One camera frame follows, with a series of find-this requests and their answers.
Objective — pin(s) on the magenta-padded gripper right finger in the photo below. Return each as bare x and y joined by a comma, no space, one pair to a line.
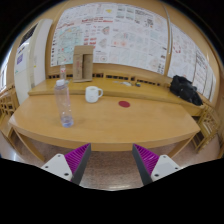
148,160

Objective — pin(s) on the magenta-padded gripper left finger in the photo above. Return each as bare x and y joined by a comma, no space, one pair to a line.
76,158

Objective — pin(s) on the clear white-capped water bottle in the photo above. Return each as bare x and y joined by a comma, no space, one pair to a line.
63,103

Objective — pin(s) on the flat round red coaster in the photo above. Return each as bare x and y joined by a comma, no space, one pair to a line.
124,104

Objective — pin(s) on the white ceramic mug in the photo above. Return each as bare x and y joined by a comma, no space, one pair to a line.
91,94

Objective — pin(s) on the wooden chair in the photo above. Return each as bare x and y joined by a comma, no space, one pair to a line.
208,126
7,106

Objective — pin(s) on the black bag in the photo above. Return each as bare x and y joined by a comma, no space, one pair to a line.
184,89

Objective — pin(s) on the small clear plastic bottle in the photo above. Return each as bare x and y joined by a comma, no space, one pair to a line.
62,72

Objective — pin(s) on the brown cardboard box stand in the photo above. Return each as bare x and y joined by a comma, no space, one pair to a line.
81,65

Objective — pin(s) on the white standing board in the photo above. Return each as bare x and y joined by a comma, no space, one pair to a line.
31,63

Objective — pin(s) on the narrow printed wall poster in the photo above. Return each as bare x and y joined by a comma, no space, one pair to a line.
190,56

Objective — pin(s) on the large printed wall poster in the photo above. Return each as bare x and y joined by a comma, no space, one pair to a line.
113,33

